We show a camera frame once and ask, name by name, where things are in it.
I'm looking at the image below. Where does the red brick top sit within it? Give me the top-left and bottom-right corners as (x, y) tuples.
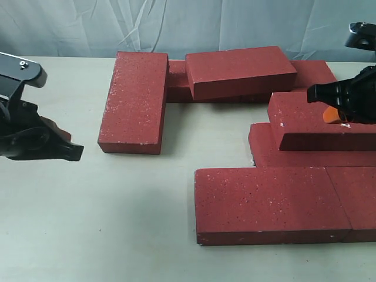
(185, 46), (297, 100)

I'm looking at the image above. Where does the red brick rear under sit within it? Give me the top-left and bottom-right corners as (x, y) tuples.
(166, 60), (271, 103)

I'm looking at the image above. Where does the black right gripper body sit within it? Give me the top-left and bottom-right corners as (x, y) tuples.
(307, 65), (375, 125)

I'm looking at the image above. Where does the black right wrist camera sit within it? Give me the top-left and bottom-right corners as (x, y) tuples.
(345, 22), (376, 51)

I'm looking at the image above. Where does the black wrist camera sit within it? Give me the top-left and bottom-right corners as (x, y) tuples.
(345, 22), (376, 51)
(1, 52), (48, 102)

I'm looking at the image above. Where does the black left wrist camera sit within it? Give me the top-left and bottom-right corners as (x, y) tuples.
(1, 52), (48, 102)

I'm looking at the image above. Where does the red brick with white mark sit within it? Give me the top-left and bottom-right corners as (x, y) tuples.
(267, 92), (375, 151)

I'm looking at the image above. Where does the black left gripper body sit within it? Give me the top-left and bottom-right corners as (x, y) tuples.
(1, 100), (84, 162)

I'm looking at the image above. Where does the white backdrop curtain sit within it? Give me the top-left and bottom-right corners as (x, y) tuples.
(1, 1), (375, 62)

